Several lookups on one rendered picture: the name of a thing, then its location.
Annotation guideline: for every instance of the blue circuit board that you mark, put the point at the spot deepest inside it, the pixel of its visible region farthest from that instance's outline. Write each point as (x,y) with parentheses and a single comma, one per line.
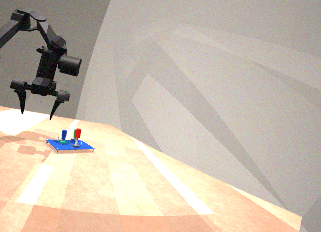
(73,144)

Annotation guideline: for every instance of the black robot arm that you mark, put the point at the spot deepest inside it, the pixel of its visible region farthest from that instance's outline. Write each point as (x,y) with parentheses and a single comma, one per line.
(55,54)

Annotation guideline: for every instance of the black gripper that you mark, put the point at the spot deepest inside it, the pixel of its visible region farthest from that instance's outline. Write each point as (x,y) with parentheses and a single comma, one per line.
(20,87)

